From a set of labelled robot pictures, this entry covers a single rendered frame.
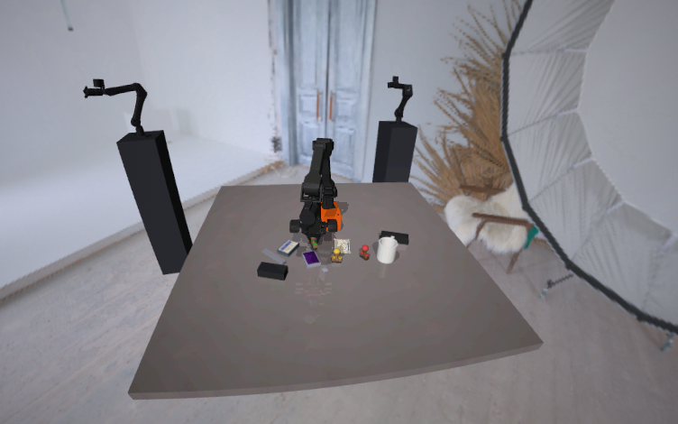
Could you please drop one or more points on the cream inspection card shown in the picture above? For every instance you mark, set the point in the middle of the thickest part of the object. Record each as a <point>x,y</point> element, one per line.
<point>343,245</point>

